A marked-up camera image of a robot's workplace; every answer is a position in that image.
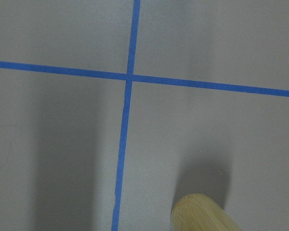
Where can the wooden bamboo cup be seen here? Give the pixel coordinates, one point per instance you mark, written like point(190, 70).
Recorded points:
point(198, 212)

